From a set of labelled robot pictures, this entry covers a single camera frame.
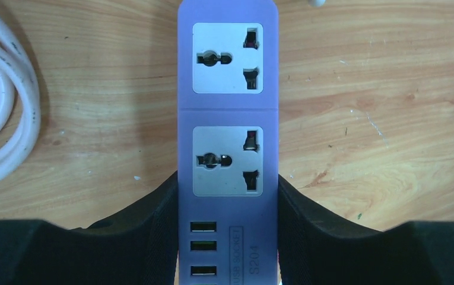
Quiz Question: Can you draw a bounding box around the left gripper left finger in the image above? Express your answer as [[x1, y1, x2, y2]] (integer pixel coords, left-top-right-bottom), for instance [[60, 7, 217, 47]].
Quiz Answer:
[[0, 175, 178, 284]]

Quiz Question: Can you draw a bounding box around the pink coiled cable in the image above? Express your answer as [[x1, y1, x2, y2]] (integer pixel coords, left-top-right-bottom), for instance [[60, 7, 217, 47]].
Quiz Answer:
[[0, 0, 42, 194]]

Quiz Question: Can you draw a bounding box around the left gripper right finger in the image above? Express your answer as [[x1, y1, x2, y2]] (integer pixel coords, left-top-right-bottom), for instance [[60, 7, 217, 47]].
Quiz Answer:
[[278, 178, 454, 284]]

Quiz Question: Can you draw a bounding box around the purple power strip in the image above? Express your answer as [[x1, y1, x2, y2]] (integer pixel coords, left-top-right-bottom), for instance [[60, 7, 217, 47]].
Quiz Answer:
[[177, 1, 279, 284]]

